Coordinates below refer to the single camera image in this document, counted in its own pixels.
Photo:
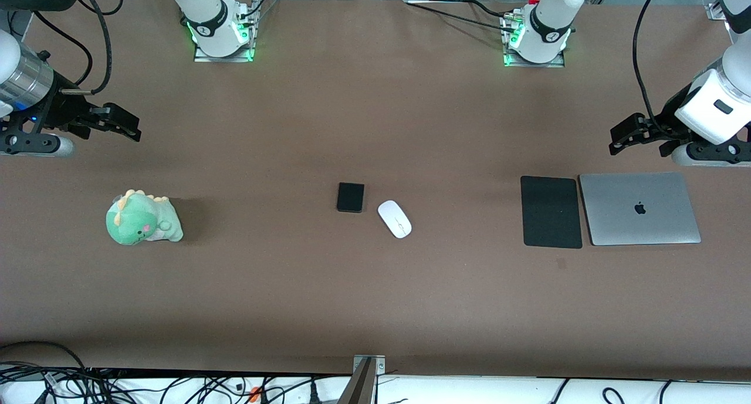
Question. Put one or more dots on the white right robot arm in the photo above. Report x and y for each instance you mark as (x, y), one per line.
(211, 17)

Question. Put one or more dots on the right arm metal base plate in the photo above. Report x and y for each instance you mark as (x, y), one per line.
(202, 57)

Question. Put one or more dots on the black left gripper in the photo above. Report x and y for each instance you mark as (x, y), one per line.
(665, 124)

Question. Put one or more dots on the silver laptop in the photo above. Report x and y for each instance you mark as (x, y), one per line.
(639, 208)

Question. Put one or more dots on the dark metal beam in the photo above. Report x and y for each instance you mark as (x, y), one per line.
(358, 389)

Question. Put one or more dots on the orange plug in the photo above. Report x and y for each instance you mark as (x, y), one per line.
(254, 393)

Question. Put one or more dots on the green plush dinosaur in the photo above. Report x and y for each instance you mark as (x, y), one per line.
(141, 219)

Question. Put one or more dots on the black mouse pad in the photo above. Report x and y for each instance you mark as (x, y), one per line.
(550, 211)

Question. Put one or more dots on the small black square box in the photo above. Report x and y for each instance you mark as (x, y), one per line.
(350, 197)

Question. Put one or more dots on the aluminium frame post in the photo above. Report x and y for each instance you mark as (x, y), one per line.
(717, 11)

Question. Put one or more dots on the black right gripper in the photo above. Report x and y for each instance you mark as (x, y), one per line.
(60, 109)

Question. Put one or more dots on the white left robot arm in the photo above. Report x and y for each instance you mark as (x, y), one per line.
(548, 23)

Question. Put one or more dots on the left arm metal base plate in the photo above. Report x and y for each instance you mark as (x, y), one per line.
(510, 63)

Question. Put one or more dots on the white computer mouse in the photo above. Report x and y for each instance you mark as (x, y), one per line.
(394, 219)

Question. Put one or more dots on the silver metal bracket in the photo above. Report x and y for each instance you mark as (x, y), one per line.
(375, 362)

